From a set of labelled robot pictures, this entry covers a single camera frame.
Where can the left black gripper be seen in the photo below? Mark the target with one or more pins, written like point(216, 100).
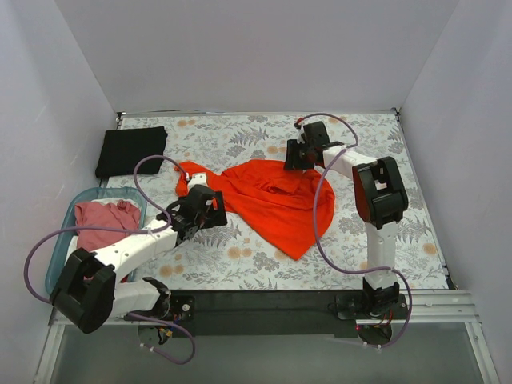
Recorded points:
point(210, 214)

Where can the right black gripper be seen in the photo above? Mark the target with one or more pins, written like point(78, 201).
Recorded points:
point(296, 156)

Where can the orange t-shirt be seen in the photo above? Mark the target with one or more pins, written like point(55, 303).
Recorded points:
point(276, 203)

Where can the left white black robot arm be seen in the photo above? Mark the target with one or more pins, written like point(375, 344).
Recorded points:
point(90, 289)

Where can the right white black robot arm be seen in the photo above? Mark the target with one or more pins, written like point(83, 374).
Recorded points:
point(380, 200)

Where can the floral patterned table mat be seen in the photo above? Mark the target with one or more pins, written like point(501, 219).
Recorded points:
point(277, 250)

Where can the pink t-shirt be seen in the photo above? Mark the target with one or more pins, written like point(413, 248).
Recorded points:
point(106, 220)

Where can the folded black t-shirt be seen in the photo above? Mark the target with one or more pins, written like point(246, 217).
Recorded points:
point(122, 150)

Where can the translucent blue laundry basket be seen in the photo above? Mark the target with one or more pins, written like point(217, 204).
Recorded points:
point(60, 252)

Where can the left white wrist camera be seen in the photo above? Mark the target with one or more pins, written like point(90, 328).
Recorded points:
point(198, 179)

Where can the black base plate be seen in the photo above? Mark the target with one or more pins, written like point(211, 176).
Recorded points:
point(338, 313)

